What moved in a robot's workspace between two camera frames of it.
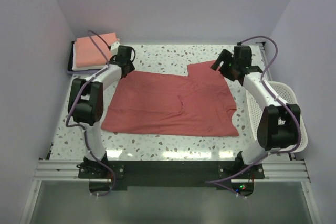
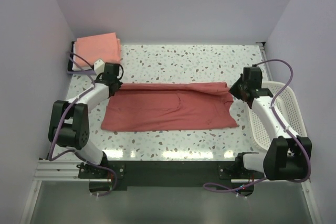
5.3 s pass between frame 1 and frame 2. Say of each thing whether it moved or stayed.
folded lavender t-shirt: stayed
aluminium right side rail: stayed
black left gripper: moved
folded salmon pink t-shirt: stayed
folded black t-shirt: stayed
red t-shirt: moved
